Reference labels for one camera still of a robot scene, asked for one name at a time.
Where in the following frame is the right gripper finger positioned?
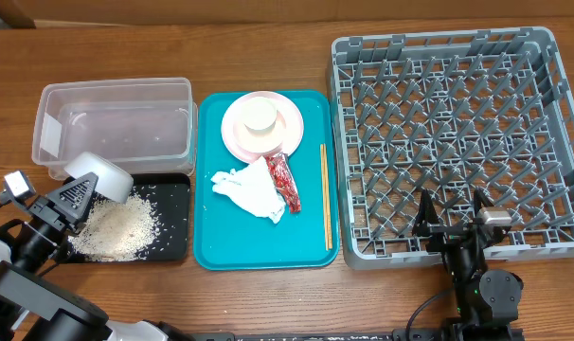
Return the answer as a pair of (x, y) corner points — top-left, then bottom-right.
(473, 188), (494, 211)
(416, 189), (439, 225)

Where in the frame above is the grey bowl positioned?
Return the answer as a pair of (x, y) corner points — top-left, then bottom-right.
(64, 152), (134, 204)

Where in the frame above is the pile of rice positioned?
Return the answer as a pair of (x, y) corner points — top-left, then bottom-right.
(68, 194), (167, 262)

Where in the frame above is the red snack wrapper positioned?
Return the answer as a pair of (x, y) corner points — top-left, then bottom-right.
(264, 153), (302, 213)

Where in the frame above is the white napkin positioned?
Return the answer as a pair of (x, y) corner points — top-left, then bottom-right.
(211, 156), (286, 224)

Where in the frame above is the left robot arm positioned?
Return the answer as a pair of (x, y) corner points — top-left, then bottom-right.
(0, 170), (191, 340)

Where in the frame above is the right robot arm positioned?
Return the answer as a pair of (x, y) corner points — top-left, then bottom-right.
(404, 189), (525, 341)

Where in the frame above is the grey dishwasher rack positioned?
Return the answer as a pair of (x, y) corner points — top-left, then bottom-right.
(329, 27), (574, 270)

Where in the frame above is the black plastic tray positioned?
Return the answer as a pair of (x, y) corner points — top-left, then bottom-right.
(54, 172), (192, 264)

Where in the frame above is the clear plastic bin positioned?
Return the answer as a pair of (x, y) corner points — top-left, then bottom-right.
(31, 77), (198, 180)

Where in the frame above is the pink plate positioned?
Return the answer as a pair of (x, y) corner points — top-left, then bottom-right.
(221, 91), (304, 163)

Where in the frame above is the pink small bowl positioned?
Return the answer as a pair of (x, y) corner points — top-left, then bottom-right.
(234, 114), (286, 153)

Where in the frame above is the cream paper cup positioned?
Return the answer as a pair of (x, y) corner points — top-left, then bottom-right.
(241, 97), (278, 133)

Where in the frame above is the cardboard backdrop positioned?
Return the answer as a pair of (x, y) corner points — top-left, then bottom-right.
(0, 0), (574, 28)

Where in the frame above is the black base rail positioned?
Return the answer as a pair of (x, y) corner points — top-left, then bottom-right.
(189, 329), (448, 341)

